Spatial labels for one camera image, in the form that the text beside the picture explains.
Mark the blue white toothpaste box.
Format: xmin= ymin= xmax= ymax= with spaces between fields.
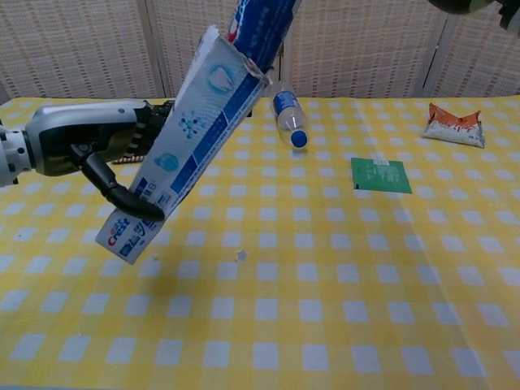
xmin=95 ymin=24 xmax=274 ymax=266

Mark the yellow white checked tablecloth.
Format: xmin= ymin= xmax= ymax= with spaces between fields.
xmin=0 ymin=96 xmax=520 ymax=390

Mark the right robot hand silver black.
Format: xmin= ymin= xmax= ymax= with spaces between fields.
xmin=430 ymin=0 xmax=494 ymax=15

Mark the orange white snack bag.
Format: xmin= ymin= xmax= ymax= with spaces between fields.
xmin=421 ymin=102 xmax=488 ymax=149

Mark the blue white toothpaste tube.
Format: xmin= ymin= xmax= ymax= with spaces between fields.
xmin=227 ymin=0 xmax=302 ymax=80

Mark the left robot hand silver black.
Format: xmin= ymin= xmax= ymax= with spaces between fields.
xmin=24 ymin=99 xmax=176 ymax=223

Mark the clear plastic bottle blue label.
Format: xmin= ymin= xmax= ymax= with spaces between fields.
xmin=271 ymin=80 xmax=310 ymax=152

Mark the green sachet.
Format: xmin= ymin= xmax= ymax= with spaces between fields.
xmin=350 ymin=157 xmax=413 ymax=195

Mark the woven folding screen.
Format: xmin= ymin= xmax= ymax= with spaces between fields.
xmin=0 ymin=0 xmax=520 ymax=106

